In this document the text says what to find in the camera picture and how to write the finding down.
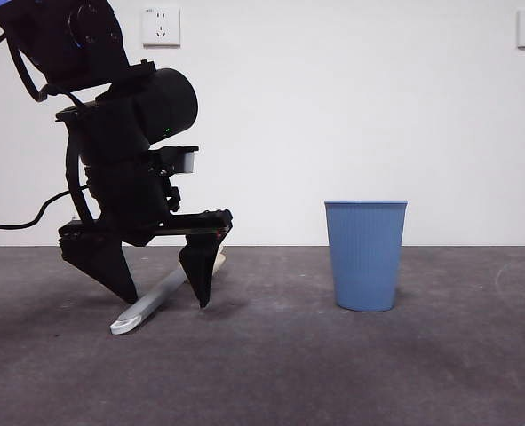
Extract grey-handled sponge cup brush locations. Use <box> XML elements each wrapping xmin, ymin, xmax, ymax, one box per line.
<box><xmin>109</xmin><ymin>247</ymin><xmax>227</xmax><ymax>336</ymax></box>

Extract blue ribbed plastic cup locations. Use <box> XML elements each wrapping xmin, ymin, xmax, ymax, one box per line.
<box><xmin>323</xmin><ymin>200</ymin><xmax>409</xmax><ymax>312</ymax></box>

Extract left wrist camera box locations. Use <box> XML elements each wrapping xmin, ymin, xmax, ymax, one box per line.
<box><xmin>157</xmin><ymin>145</ymin><xmax>200</xmax><ymax>175</ymax></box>

